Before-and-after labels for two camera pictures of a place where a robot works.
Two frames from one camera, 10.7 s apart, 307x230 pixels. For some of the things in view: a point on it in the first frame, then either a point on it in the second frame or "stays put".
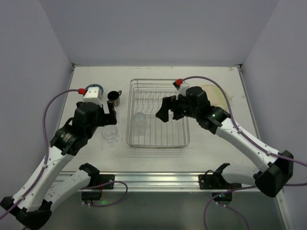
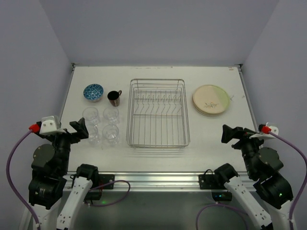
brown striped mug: (114, 96) stays put
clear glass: (139, 123) → (94, 134)
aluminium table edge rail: (240, 66) stays put
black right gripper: (173, 108) → (239, 138)
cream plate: (216, 97) stays put
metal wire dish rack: (144, 129) stays put
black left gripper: (104, 117) → (71, 133)
